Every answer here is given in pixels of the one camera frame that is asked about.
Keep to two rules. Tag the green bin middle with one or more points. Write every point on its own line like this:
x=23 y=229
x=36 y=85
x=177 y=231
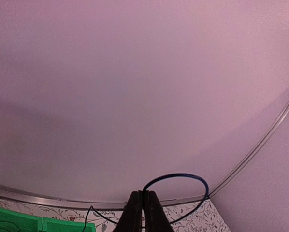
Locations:
x=11 y=221

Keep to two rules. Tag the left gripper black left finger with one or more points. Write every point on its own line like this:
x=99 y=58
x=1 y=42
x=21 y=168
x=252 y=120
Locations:
x=131 y=218

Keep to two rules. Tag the green bin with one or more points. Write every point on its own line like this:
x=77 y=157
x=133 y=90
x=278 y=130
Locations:
x=11 y=221
x=55 y=225

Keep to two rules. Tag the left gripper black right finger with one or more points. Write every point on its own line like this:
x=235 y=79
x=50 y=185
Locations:
x=155 y=218

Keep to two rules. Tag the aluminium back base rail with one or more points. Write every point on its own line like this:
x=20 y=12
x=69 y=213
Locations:
x=102 y=196

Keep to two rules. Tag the green bin right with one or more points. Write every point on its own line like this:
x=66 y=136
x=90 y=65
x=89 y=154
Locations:
x=55 y=225

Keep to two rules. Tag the floral patterned table mat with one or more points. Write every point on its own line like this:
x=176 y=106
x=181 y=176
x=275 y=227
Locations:
x=205 y=219

